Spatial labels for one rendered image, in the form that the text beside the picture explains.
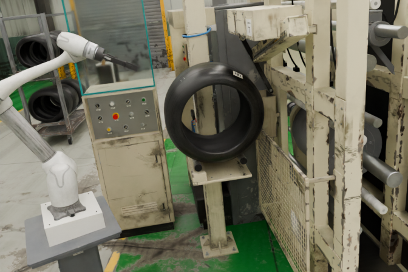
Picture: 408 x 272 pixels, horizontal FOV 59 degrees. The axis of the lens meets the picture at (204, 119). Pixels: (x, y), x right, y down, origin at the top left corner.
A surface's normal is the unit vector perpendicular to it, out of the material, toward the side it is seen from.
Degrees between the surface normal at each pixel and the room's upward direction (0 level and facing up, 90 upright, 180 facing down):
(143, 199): 90
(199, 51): 90
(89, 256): 90
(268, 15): 90
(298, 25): 72
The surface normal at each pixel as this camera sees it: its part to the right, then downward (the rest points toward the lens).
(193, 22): 0.14, 0.29
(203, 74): -0.12, -0.47
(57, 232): 0.46, 0.23
